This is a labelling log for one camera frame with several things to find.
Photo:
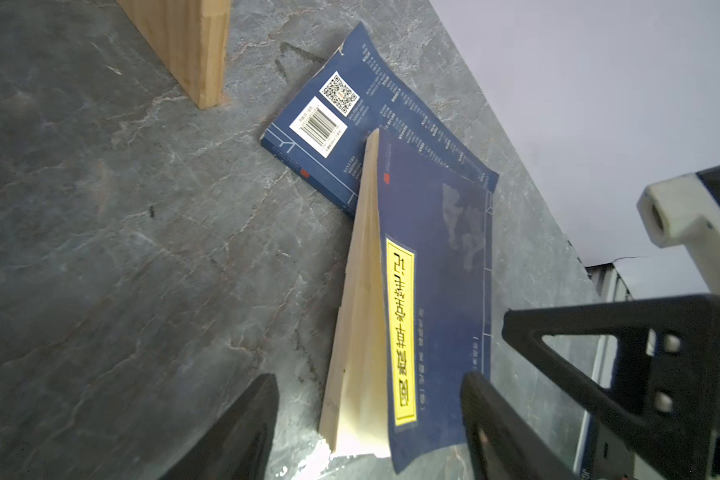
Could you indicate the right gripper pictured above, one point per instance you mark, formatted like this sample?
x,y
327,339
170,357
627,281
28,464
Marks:
x,y
647,372

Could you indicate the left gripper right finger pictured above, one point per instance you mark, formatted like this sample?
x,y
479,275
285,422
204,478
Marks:
x,y
501,445

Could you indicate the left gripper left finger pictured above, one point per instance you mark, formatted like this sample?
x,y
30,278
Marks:
x,y
239,443

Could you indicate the blue book with yellow label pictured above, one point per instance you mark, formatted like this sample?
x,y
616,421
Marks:
x,y
415,311

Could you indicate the blue book with barcode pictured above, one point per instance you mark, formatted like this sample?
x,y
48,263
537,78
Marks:
x,y
321,133

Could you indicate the wooden two-tier shelf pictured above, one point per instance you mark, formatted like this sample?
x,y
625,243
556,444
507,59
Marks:
x,y
190,38

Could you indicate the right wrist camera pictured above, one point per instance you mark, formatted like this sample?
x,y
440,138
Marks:
x,y
685,211

